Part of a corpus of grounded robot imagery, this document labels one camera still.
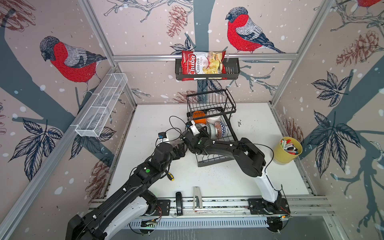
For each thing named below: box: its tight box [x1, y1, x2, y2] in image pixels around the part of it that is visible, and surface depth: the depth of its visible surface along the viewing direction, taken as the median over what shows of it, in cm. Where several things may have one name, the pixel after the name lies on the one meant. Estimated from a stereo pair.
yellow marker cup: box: [273, 136, 303, 165], surface depth 85 cm
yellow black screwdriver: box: [167, 171, 175, 181], surface depth 85 cm
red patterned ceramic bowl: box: [214, 121, 226, 139], surface depth 95 cm
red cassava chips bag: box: [181, 50, 228, 81], surface depth 90 cm
